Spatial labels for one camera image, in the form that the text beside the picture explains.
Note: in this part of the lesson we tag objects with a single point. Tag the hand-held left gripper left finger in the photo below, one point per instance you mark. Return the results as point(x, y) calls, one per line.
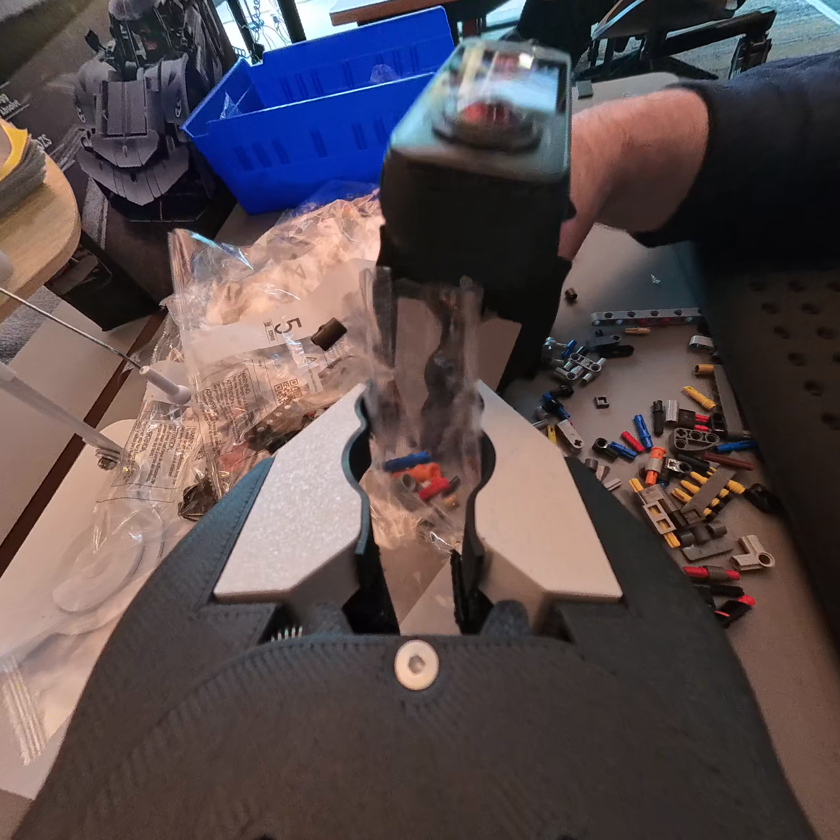
point(295, 525)

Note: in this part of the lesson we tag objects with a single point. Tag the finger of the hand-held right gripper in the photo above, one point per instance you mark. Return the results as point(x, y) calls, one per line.
point(495, 354)
point(410, 341)

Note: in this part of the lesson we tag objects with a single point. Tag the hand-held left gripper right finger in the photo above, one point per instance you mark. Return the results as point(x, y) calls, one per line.
point(544, 525)

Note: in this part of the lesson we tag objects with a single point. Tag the small clear lego bag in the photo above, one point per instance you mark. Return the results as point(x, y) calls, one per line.
point(420, 485)

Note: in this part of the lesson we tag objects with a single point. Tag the person's right forearm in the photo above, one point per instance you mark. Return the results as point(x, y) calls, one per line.
point(774, 151)

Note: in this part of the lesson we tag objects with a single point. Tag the black cylinder lego piece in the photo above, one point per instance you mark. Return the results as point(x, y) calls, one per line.
point(328, 333)

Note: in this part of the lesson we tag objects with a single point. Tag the light grey lego connector cluster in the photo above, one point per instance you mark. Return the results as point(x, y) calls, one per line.
point(577, 364)

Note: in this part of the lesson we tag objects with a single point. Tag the crumpled clear lego bag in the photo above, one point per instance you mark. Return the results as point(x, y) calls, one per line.
point(315, 229)

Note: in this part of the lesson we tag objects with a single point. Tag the pile of loose lego pieces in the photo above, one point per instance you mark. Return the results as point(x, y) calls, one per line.
point(682, 472)

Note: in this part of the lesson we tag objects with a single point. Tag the long light grey lego beam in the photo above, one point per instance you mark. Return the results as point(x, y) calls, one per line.
point(646, 317)

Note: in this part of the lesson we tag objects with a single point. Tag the dark lego set box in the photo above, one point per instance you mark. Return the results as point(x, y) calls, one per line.
point(151, 131)

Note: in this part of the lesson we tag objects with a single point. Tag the person's right hand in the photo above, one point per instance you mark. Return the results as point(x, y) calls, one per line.
point(636, 164)

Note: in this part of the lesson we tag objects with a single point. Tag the clear bag with warning print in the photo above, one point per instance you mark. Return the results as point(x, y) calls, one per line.
point(164, 446)

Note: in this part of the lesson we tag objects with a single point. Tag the blue storage bin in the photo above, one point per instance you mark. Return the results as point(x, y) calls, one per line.
point(354, 59)
point(295, 144)

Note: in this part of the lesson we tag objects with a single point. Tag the brown office desk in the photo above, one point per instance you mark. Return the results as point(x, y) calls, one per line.
point(394, 12)

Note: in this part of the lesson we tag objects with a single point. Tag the black sign stand pole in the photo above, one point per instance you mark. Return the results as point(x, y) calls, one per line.
point(292, 19)

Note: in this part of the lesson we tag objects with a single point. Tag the flat serrated clear bag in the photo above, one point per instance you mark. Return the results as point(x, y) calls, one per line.
point(59, 656)

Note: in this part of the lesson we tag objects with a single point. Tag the wooden book stand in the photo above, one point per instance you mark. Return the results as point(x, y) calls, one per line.
point(39, 243)

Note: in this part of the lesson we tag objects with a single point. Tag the yellow-edged instruction booklet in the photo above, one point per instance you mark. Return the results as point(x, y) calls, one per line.
point(19, 170)

